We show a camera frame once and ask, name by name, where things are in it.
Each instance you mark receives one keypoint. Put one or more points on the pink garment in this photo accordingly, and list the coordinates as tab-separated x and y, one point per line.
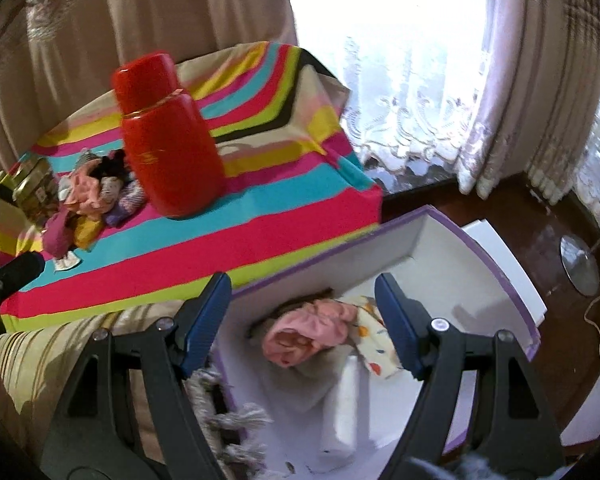
300	340

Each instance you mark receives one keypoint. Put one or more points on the white box with purple edge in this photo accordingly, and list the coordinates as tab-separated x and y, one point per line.
455	270

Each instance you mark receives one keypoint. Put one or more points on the metal floor lamp base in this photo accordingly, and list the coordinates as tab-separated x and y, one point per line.
577	265

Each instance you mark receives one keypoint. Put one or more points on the beige curtain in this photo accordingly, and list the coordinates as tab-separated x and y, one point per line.
130	20

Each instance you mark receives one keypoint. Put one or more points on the pale pink curtain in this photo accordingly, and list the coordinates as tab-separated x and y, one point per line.
530	85

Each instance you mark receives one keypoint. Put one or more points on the beige striped cushion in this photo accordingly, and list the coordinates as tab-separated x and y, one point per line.
30	360

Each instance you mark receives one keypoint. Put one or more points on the white dotted cloth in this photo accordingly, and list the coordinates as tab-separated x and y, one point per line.
375	355

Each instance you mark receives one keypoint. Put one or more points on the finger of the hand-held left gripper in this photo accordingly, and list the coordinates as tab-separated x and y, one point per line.
10	277

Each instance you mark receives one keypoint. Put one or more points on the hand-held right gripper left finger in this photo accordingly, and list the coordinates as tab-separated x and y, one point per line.
214	322

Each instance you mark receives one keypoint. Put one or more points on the white foam block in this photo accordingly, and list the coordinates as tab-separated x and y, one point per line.
342	410

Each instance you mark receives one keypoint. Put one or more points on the yellow cloth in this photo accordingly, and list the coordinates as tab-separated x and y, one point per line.
87	232

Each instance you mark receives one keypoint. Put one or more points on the pink cloth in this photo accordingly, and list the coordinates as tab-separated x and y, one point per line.
87	195

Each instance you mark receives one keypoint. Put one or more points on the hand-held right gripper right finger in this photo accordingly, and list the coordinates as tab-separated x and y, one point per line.
397	330

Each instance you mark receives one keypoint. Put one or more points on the white lace curtain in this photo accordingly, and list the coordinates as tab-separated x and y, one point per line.
415	125

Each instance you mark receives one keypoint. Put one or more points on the striped colourful tablecloth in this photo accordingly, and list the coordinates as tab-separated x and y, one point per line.
230	240

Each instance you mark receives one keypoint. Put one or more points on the grey tasselled cloth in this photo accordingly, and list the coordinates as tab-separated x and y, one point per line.
230	417

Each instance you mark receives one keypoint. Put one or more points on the red thermos bottle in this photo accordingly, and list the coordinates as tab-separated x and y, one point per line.
170	160

